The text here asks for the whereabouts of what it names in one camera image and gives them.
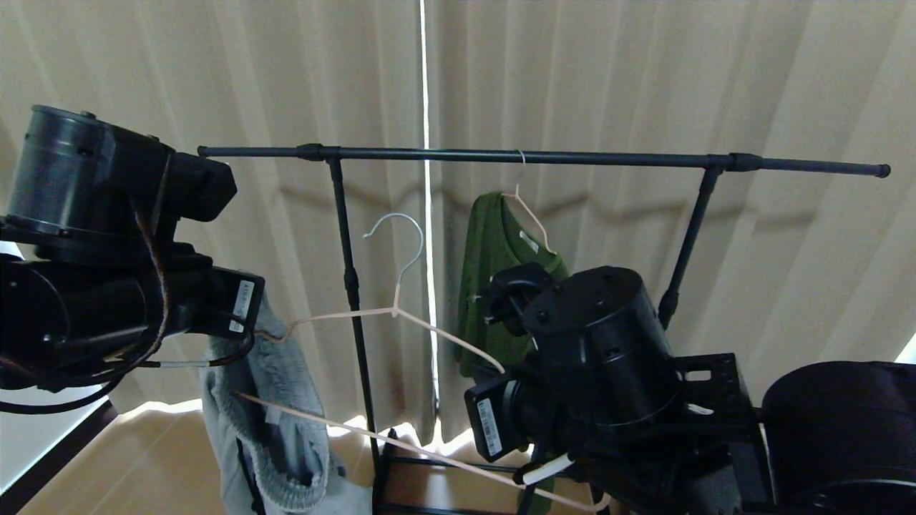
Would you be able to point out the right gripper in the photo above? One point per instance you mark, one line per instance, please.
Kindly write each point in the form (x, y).
(515, 415)

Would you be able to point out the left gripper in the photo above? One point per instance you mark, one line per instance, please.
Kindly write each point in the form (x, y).
(222, 300)

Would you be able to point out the pale grey garment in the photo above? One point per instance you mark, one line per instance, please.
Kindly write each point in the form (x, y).
(279, 400)

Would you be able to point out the pink clothes hanger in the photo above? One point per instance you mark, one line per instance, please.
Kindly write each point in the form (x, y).
(533, 222)
(429, 327)

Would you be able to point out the green sleeveless shirt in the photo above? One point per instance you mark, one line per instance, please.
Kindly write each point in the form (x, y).
(486, 286)

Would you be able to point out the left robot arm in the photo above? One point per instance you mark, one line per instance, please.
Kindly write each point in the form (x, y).
(71, 214)

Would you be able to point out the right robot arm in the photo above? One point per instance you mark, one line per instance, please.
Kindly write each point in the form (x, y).
(715, 400)

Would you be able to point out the black clothes rack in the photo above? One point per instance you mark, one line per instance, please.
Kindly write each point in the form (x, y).
(501, 155)

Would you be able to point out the beige curtain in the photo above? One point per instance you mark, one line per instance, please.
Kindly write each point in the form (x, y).
(715, 71)

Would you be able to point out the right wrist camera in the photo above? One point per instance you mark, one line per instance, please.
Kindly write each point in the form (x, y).
(512, 293)

